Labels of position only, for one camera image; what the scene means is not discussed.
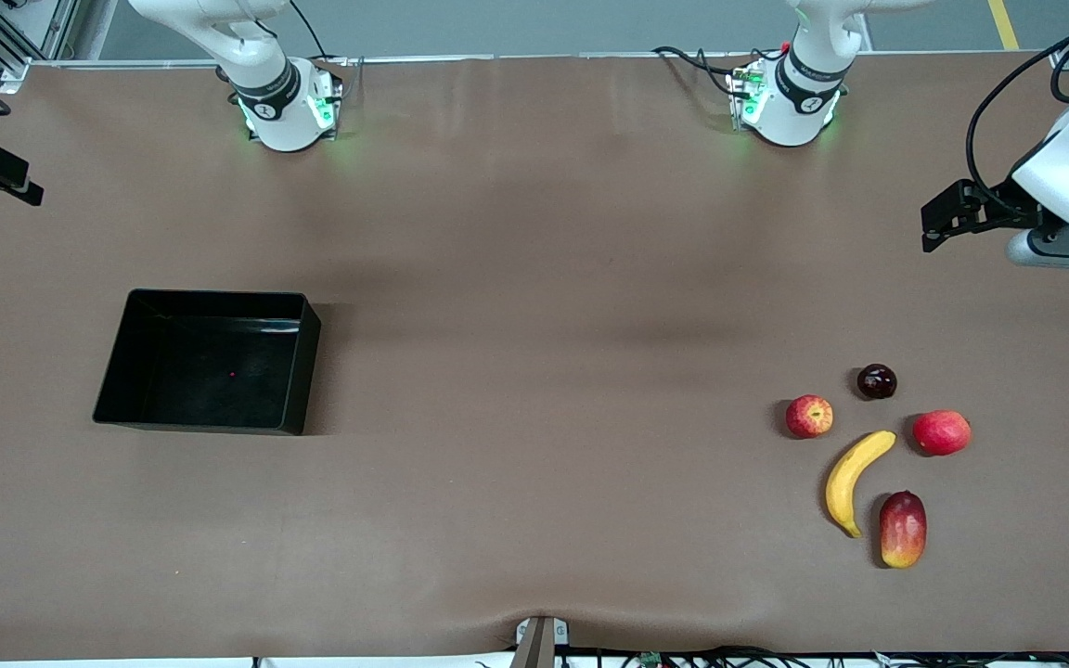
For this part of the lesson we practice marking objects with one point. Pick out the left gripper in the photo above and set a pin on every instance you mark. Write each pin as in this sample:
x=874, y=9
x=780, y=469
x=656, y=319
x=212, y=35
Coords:
x=1008, y=206

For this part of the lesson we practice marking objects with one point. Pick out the small red yellow apple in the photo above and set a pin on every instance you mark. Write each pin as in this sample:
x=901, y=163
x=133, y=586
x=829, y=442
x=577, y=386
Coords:
x=809, y=417

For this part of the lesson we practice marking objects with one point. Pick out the yellow banana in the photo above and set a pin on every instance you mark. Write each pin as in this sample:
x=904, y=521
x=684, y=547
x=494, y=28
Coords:
x=845, y=482

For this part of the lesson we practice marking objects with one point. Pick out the black plastic box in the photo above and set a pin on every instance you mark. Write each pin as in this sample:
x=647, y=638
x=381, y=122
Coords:
x=210, y=371

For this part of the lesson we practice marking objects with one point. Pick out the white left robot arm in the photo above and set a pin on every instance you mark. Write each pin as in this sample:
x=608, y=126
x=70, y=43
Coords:
x=799, y=93

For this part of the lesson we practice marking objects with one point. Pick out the dark purple plum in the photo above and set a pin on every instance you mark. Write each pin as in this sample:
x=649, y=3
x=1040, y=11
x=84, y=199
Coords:
x=877, y=382

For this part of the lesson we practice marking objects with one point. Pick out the red yellow mango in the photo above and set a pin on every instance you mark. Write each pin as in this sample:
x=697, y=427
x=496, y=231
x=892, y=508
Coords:
x=903, y=531

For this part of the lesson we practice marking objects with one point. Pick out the brown table mat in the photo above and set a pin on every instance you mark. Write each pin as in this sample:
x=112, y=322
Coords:
x=534, y=520

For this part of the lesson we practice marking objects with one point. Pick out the small green circuit board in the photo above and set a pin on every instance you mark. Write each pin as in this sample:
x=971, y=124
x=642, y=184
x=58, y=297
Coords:
x=651, y=660

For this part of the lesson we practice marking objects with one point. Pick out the silver table edge rail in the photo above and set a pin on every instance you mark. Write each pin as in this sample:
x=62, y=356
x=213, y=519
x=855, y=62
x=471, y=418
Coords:
x=544, y=56

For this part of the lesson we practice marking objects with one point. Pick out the grey metal clamp bracket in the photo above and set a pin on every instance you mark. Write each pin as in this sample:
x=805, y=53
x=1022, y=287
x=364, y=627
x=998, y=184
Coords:
x=539, y=640

